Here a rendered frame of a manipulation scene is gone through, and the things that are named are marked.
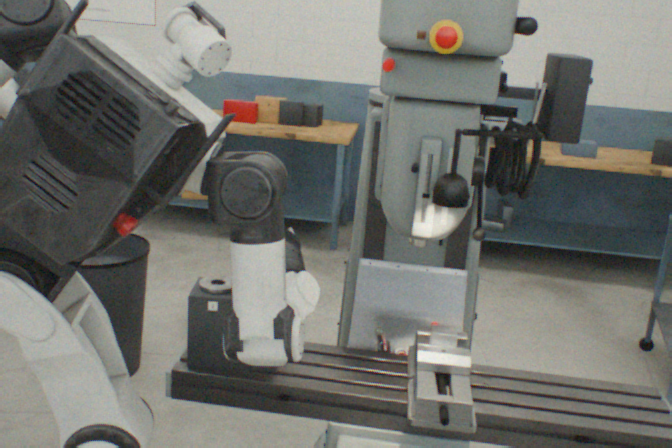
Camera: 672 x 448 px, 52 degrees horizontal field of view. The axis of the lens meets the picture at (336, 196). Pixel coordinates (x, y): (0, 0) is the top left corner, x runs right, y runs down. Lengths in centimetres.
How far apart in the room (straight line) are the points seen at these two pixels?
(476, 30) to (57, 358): 93
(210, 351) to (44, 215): 76
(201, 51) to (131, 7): 516
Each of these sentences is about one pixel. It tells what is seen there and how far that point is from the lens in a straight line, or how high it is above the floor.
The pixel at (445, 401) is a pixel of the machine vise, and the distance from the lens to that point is 155.
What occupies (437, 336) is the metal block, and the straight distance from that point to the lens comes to 168.
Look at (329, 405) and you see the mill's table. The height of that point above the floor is 89.
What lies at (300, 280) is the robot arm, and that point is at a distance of 140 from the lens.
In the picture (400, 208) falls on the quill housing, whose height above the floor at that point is 139.
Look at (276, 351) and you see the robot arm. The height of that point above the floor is 123.
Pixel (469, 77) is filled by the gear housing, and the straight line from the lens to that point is 141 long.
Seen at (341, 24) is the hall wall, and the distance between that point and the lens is 577.
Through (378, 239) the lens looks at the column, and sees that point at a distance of 200.
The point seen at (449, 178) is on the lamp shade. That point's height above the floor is 149.
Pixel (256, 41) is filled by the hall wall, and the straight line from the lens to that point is 590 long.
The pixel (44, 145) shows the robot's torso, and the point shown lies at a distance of 103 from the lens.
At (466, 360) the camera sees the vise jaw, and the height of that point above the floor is 103.
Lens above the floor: 180
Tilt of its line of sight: 15 degrees down
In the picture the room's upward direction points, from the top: 5 degrees clockwise
